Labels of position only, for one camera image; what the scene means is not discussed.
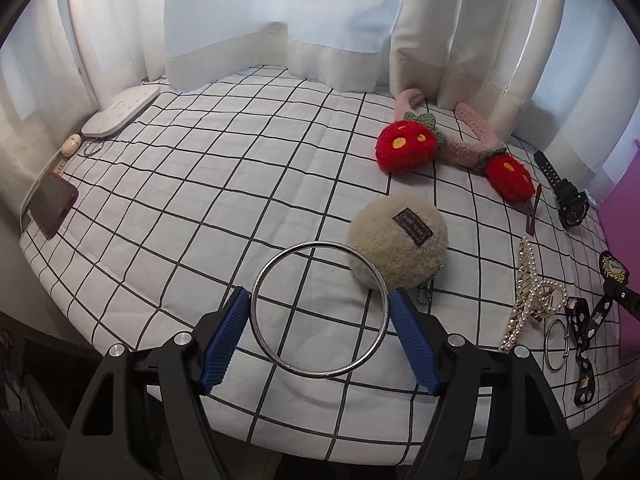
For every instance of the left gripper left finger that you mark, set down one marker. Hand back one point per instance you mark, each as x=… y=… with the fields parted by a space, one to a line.
x=142 y=415

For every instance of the black gold round badge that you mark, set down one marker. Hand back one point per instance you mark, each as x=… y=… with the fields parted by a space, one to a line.
x=612 y=269

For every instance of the strawberry plush headband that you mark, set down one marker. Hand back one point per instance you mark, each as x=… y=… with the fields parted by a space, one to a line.
x=412 y=140

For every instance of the white flat device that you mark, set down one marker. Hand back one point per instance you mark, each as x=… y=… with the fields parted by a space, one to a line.
x=126 y=106

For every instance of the beige fluffy round pouch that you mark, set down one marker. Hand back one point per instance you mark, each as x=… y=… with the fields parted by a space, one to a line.
x=403 y=235

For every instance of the large silver bangle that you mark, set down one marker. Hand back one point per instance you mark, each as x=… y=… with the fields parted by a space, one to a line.
x=319 y=310

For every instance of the brown snap hair clip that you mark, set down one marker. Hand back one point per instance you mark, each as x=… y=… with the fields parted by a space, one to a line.
x=532 y=212

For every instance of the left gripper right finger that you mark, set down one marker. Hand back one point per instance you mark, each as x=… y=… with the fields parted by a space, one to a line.
x=527 y=436

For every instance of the pearl hair claw clip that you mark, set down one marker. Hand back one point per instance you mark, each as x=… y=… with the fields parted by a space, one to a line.
x=535 y=297

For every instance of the black wrist watch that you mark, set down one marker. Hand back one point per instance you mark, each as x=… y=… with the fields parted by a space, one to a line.
x=573 y=205

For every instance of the pink plastic bin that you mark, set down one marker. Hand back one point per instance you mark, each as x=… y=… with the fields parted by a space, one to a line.
x=619 y=216

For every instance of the white grid tablecloth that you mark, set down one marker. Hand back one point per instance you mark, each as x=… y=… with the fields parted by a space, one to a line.
x=192 y=198

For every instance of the white curtain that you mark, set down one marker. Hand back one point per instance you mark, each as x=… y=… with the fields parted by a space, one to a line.
x=562 y=75

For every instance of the dark red phone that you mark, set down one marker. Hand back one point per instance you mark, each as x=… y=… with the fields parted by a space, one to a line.
x=50 y=218

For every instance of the small cream round gadget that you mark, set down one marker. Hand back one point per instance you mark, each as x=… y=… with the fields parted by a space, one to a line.
x=71 y=145

